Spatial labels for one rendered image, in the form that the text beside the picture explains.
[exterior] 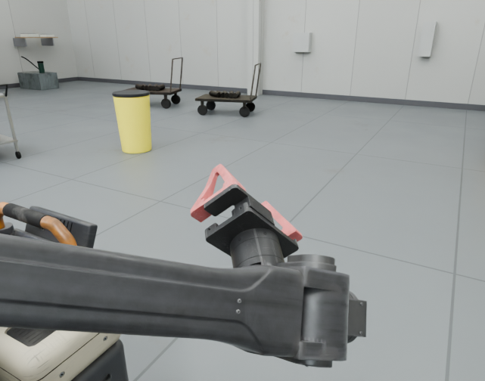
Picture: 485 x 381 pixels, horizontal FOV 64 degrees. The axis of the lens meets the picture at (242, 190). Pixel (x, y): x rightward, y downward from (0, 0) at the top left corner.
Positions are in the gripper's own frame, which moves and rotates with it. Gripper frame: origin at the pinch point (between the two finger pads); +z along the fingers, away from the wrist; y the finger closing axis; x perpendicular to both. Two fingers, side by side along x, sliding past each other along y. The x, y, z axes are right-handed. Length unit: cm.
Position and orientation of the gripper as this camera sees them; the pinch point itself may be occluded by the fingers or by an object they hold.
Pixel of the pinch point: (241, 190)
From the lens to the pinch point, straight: 51.0
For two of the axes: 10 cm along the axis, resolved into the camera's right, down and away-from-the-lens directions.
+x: -7.7, 5.4, 3.5
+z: -1.5, -6.8, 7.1
